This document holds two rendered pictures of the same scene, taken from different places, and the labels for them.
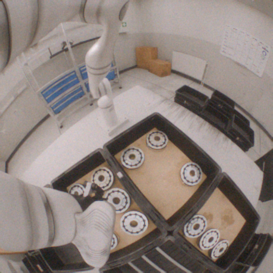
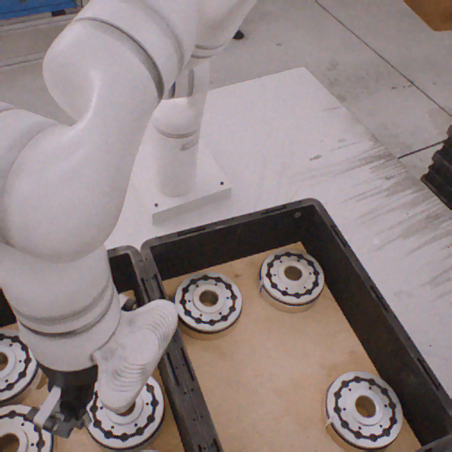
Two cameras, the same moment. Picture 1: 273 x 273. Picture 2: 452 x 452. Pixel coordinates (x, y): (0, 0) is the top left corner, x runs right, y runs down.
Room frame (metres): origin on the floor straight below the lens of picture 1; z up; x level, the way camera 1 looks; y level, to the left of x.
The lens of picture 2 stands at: (-0.19, -0.01, 1.51)
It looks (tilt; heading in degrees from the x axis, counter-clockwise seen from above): 51 degrees down; 4
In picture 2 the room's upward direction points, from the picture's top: 7 degrees clockwise
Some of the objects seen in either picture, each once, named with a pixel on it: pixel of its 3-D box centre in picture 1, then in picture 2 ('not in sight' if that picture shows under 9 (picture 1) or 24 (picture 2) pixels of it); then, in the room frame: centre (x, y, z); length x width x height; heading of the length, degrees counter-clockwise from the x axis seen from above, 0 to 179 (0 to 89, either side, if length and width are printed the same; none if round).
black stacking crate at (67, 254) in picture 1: (54, 232); not in sight; (-0.19, 0.43, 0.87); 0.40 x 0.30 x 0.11; 31
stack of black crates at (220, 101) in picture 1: (218, 109); not in sight; (0.93, -1.35, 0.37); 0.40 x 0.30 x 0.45; 38
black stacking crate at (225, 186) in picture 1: (221, 227); not in sight; (-0.22, -0.29, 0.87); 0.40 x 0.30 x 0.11; 31
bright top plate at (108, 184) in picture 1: (102, 178); not in sight; (0.10, 0.16, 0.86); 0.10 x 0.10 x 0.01
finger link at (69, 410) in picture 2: not in sight; (68, 423); (-0.07, 0.13, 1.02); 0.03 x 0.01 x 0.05; 165
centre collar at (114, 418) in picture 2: (116, 200); (124, 405); (0.00, 0.11, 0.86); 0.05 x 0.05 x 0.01
